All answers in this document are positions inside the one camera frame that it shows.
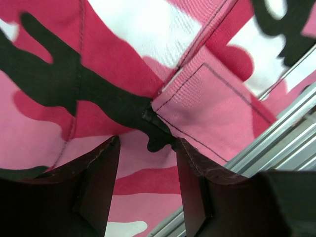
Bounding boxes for pink camouflage trousers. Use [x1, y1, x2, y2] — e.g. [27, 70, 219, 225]
[0, 0, 316, 237]

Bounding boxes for aluminium frame rail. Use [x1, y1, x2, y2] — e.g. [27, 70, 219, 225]
[151, 84, 316, 237]

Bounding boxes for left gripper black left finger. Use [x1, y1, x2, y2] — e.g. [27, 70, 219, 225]
[0, 136, 120, 237]

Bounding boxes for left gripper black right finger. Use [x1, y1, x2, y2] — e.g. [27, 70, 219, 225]
[176, 138, 316, 237]

